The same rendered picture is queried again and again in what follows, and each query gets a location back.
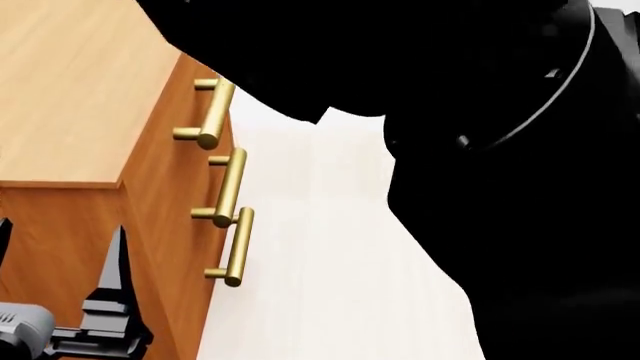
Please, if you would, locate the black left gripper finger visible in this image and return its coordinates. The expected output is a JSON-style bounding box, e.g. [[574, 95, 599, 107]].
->
[[98, 223, 137, 300], [0, 216, 15, 272]]

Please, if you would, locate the wooden three-drawer cabinet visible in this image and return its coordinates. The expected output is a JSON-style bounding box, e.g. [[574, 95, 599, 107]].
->
[[0, 0, 237, 360]]

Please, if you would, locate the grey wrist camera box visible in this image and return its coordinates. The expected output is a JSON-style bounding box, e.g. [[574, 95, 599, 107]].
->
[[0, 300, 57, 360]]

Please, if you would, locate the brass bar drawer handle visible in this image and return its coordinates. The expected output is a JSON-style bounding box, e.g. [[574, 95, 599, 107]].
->
[[190, 147, 249, 229], [203, 206, 256, 288], [172, 77, 237, 151]]

